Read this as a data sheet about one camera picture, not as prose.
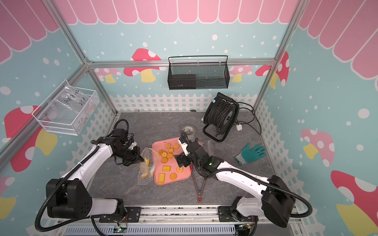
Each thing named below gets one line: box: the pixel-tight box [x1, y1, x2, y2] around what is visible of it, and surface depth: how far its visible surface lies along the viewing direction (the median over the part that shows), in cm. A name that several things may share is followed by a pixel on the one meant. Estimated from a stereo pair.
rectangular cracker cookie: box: [157, 173, 166, 184], surface depth 88 cm
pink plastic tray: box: [151, 137, 192, 186], surface depth 91 cm
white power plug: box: [235, 123, 243, 132], surface depth 109 cm
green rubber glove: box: [234, 143, 267, 166], surface depth 97 cm
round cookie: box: [169, 172, 178, 181], surface depth 89 cm
